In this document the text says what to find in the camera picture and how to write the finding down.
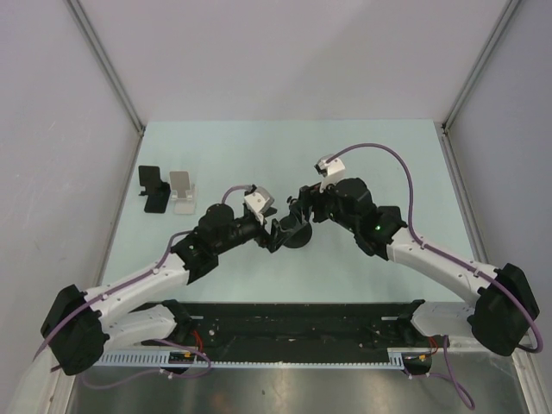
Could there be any aluminium frame post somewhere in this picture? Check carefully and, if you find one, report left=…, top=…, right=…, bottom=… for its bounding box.
left=440, top=0, right=525, bottom=135
left=64, top=0, right=146, bottom=137

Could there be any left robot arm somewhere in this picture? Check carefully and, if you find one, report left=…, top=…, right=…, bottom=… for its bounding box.
left=39, top=204, right=304, bottom=376

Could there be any black folding phone stand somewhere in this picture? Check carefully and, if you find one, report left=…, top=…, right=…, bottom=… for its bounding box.
left=138, top=165, right=171, bottom=214

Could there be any purple cable loop under rail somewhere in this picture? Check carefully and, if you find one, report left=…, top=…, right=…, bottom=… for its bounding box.
left=430, top=336, right=478, bottom=411

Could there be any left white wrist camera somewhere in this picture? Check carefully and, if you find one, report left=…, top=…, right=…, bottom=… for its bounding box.
left=243, top=185, right=274, bottom=225

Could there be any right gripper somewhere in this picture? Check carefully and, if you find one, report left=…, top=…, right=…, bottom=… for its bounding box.
left=289, top=173, right=358, bottom=233

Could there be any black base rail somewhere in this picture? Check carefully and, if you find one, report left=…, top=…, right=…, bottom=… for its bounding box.
left=167, top=302, right=431, bottom=356

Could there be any white slotted cable duct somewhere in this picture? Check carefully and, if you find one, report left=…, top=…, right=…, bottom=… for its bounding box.
left=95, top=348, right=431, bottom=369

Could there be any white folding phone stand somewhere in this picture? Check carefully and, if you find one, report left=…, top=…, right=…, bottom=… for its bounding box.
left=169, top=171, right=198, bottom=215

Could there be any left aluminium frame post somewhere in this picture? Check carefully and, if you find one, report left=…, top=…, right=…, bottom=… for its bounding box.
left=64, top=0, right=146, bottom=137

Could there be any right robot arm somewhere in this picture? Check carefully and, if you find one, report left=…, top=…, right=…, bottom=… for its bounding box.
left=287, top=179, right=540, bottom=356

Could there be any black phone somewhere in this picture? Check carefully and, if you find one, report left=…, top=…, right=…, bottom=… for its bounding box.
left=287, top=191, right=313, bottom=224

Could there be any black round base phone stand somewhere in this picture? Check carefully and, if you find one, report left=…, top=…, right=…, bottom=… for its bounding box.
left=279, top=216, right=312, bottom=249

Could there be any right aluminium frame post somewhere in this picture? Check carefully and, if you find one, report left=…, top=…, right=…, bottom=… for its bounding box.
left=440, top=0, right=525, bottom=135

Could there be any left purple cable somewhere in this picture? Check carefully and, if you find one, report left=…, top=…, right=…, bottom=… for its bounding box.
left=32, top=185, right=254, bottom=372

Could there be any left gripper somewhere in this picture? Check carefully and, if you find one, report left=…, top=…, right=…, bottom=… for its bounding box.
left=214, top=207, right=294, bottom=255

